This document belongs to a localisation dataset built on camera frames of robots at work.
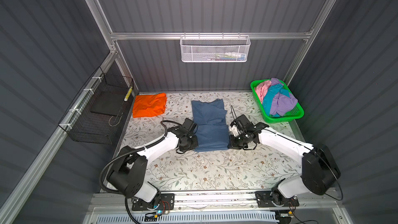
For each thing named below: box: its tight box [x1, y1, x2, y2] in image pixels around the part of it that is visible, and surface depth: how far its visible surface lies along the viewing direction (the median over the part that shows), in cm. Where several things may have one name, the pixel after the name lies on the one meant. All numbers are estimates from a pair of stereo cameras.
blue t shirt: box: [191, 98, 230, 152], surface depth 104 cm
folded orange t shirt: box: [132, 92, 167, 118], surface depth 111 cm
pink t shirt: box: [254, 80, 273, 105], surface depth 109 cm
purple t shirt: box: [270, 77, 298, 117], surface depth 107 cm
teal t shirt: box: [262, 83, 290, 118], surface depth 109 cm
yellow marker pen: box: [123, 86, 133, 102], surface depth 83 cm
